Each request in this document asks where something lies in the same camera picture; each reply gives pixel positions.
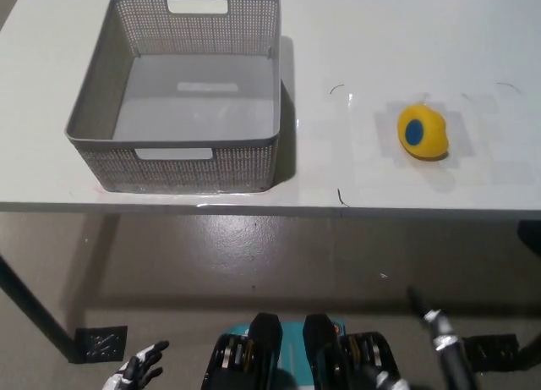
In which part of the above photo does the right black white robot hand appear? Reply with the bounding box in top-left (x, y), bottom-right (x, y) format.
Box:
top-left (374, 287), bottom-right (478, 390)

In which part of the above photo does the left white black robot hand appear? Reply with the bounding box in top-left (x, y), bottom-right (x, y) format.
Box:
top-left (103, 340), bottom-right (171, 390)

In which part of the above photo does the yellow duck toy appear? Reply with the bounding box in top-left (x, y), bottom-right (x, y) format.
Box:
top-left (396, 103), bottom-right (451, 160)

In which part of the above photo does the black metal table leg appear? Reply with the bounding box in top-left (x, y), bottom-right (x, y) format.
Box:
top-left (516, 218), bottom-right (541, 371)
top-left (0, 254), bottom-right (85, 362)

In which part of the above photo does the grey perforated plastic basket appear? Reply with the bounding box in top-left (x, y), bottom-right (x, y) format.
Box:
top-left (63, 0), bottom-right (283, 195)

